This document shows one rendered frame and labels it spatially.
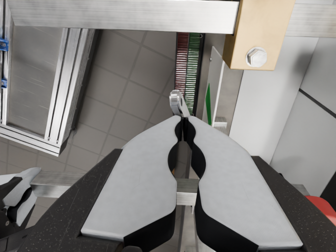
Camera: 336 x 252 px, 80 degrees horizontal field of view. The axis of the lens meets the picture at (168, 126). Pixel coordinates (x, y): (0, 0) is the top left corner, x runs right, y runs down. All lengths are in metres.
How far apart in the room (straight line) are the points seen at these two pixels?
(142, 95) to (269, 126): 0.78
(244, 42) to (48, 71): 0.93
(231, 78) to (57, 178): 0.35
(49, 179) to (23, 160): 1.44
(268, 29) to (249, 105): 0.30
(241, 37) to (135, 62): 0.92
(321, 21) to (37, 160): 1.71
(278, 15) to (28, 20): 0.26
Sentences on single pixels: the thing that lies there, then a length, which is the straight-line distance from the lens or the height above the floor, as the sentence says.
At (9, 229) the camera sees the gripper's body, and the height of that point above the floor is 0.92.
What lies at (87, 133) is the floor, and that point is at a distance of 1.42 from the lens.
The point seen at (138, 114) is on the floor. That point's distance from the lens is 1.24.
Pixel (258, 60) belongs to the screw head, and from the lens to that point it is 0.24.
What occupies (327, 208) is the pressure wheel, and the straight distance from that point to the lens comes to 0.35.
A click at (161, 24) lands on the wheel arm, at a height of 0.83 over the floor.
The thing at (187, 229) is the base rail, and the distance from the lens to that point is 0.71.
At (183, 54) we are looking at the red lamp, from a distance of 0.38.
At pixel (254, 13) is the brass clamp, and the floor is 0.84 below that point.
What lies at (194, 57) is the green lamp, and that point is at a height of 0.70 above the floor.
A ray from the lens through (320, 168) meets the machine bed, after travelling 0.49.
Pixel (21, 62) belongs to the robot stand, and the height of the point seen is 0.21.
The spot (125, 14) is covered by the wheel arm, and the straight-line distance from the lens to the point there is 0.24.
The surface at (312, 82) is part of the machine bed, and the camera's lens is 0.52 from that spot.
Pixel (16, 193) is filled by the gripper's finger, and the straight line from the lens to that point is 0.38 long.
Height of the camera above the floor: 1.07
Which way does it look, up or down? 58 degrees down
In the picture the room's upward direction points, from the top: 175 degrees counter-clockwise
